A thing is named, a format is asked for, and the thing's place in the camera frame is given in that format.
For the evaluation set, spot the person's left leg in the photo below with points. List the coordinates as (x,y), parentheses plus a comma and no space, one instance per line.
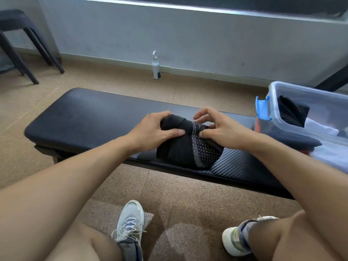
(81,246)

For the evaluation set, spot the person's right leg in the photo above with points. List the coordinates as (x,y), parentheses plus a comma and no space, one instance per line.
(288,239)

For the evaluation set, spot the white sneaker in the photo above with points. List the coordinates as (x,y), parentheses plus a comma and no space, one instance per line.
(233,240)
(131,220)

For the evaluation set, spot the grey left sock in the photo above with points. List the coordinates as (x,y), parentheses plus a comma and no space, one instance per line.
(130,251)

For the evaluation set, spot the person's right forearm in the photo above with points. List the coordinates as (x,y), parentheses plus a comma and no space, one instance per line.
(307,176)

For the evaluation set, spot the person's right thumb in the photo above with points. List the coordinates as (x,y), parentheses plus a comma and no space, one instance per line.
(208,134)

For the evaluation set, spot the dark navy cloth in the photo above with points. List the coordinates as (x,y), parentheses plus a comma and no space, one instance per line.
(288,139)

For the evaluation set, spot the white right sneaker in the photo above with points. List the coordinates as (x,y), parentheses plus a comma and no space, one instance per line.
(233,240)

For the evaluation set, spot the blue bin latch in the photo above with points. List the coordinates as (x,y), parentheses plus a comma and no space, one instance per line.
(262,108)

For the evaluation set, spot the black table leg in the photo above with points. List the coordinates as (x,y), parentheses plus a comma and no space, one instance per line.
(333,80)

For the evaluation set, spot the black padded bench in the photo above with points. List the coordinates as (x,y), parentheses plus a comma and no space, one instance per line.
(89,116)

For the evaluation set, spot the clear plastic storage bin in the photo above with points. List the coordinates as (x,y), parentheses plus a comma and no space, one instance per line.
(326,105)

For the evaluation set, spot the person's right middle finger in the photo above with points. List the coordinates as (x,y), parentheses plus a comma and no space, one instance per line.
(204,121)

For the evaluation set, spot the white left sneaker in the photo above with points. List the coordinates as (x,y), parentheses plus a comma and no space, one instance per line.
(131,220)

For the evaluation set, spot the black grey dotted sock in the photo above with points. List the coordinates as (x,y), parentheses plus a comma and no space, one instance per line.
(185,149)

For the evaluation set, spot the person's left forearm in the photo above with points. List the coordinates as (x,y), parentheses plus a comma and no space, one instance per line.
(62,184)

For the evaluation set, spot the orange item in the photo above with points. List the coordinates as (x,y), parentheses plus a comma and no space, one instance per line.
(257,125)

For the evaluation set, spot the black stool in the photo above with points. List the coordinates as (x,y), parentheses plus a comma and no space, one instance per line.
(16,21)

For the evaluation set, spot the dark window frame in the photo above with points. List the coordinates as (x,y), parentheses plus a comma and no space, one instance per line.
(272,4)

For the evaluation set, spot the grey right sock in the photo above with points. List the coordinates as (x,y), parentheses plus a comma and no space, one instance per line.
(247,231)

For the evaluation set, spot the person's left hand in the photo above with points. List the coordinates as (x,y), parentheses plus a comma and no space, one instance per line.
(146,133)

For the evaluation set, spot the person's right hand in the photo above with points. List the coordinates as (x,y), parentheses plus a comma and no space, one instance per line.
(231,131)

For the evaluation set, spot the black garment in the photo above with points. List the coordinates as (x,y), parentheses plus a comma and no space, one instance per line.
(291,111)

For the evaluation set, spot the white spray bottle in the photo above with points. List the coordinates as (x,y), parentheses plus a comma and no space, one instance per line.
(156,68)

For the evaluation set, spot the person's leg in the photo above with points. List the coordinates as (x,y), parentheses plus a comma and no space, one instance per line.
(288,239)
(81,246)

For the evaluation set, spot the person's left thumb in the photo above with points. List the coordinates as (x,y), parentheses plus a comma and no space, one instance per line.
(174,132)

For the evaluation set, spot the white garment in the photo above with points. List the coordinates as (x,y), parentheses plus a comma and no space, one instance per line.
(319,127)

